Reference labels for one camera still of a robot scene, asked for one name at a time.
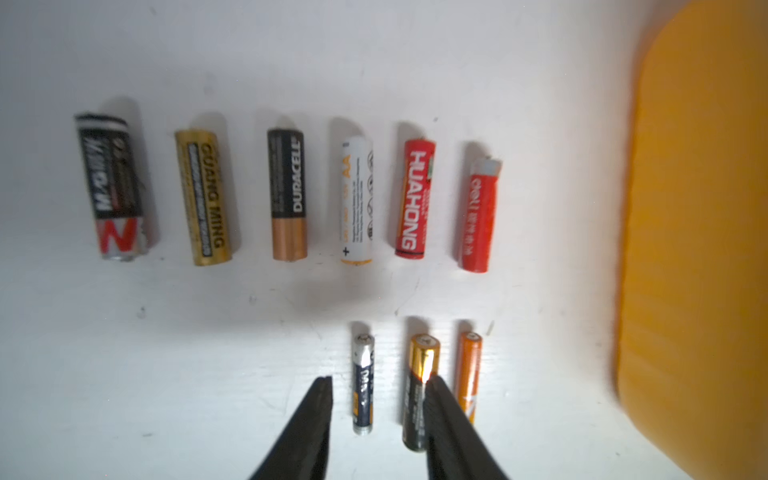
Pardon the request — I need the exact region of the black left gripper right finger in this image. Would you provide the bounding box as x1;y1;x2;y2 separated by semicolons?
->
423;376;508;480

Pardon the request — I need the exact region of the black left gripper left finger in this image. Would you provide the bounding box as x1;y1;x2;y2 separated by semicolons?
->
251;376;333;480

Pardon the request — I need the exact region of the gold top black battery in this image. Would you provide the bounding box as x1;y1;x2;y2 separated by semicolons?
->
402;333;440;452

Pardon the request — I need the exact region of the orange battery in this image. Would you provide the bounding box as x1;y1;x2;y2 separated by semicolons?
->
455;331;483;424

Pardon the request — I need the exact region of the red silver-top battery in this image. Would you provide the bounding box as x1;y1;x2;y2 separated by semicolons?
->
459;158;503;273

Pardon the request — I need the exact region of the yellow plastic storage box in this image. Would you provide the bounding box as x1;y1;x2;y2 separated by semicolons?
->
615;1;767;479

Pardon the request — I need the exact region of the white battery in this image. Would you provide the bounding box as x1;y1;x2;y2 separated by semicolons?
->
340;135;374;266

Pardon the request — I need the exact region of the silver black battery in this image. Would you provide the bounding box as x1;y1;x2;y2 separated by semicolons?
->
74;112;147;262

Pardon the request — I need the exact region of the Duracell black copper battery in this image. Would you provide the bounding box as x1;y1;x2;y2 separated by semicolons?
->
267;128;308;262

